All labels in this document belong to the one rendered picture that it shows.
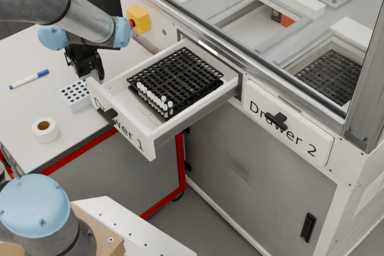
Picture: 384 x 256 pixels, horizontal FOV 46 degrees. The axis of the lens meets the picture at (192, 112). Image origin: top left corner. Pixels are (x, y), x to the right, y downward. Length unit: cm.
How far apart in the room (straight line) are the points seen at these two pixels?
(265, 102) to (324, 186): 29
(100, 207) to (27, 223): 40
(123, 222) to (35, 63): 73
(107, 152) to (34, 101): 29
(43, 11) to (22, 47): 98
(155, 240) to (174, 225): 89
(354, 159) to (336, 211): 24
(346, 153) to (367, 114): 16
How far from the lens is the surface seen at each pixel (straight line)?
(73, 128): 143
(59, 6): 83
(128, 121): 120
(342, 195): 130
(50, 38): 117
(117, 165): 161
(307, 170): 135
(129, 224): 120
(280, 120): 120
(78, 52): 135
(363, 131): 110
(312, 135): 119
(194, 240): 202
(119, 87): 138
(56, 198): 88
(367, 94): 103
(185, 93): 128
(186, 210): 210
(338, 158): 121
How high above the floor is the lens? 180
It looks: 47 degrees down
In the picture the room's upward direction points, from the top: 2 degrees counter-clockwise
